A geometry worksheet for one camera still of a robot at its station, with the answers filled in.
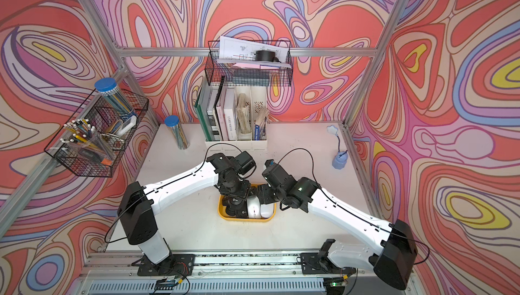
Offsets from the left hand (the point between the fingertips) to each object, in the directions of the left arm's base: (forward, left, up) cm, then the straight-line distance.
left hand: (244, 195), depth 79 cm
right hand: (-2, -9, +3) cm, 9 cm away
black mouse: (-4, +3, -3) cm, 6 cm away
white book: (+35, +8, +13) cm, 38 cm away
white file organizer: (+36, +5, +9) cm, 37 cm away
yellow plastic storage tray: (-6, +8, -9) cm, 13 cm away
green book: (+32, +19, +19) cm, 42 cm away
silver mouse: (-2, -3, -8) cm, 8 cm away
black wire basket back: (+57, +14, +20) cm, 62 cm away
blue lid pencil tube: (+54, +49, -12) cm, 74 cm away
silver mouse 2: (-4, -9, -6) cm, 12 cm away
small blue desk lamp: (+20, -44, -5) cm, 49 cm away
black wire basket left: (+17, +48, +20) cm, 55 cm away
